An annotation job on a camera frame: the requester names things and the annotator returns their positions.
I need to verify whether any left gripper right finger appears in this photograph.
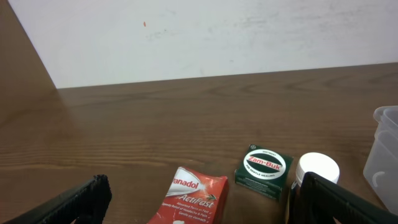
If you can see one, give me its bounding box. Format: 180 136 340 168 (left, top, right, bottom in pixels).
287 172 397 224

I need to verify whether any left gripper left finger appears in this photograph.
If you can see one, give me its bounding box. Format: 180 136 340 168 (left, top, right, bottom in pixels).
4 174 112 224

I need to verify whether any clear plastic container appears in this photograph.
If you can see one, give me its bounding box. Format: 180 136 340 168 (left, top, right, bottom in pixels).
363 106 397 215

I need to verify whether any dark bottle white cap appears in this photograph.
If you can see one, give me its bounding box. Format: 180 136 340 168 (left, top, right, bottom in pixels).
284 152 340 224

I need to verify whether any green Zam-Buk box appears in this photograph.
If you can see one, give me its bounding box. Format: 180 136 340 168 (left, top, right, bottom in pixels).
234 144 294 200

